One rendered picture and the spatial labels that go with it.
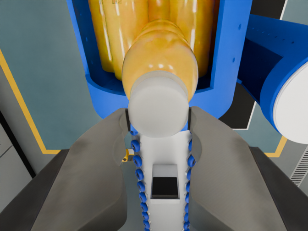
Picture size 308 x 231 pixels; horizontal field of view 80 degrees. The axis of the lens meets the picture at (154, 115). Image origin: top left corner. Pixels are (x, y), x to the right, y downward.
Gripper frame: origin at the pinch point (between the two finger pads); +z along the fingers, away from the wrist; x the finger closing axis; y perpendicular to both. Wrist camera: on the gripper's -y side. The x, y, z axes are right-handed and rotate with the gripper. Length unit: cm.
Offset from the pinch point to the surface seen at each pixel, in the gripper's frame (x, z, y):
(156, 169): -3, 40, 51
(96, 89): -9.9, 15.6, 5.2
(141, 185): -9, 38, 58
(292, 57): 31.7, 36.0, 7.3
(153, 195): -4, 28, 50
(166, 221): 0, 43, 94
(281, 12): 72, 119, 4
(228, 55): 9.1, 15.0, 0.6
